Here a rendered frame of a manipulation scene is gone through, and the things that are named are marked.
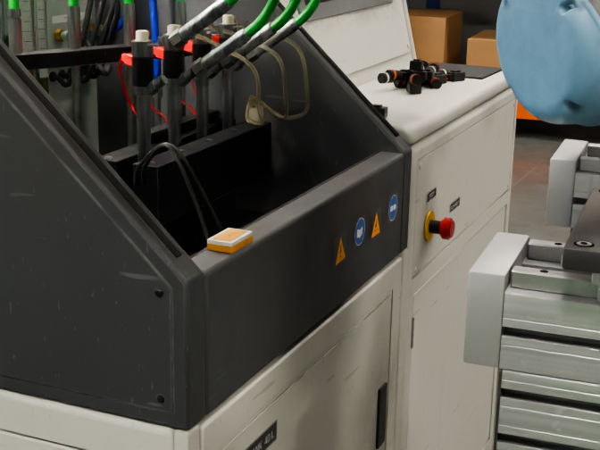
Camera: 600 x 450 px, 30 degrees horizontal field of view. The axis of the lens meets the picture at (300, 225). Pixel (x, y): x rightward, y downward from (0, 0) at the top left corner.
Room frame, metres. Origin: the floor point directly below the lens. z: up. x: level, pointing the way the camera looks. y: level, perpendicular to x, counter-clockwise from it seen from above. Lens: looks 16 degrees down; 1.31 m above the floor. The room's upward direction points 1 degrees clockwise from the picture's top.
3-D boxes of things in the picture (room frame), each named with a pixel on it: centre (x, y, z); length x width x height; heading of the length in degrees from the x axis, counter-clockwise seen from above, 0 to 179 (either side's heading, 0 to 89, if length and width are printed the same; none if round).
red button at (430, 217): (1.75, -0.23, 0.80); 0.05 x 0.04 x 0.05; 157
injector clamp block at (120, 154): (1.56, 0.16, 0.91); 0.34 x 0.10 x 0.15; 157
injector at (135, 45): (1.44, 0.20, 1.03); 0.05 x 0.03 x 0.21; 67
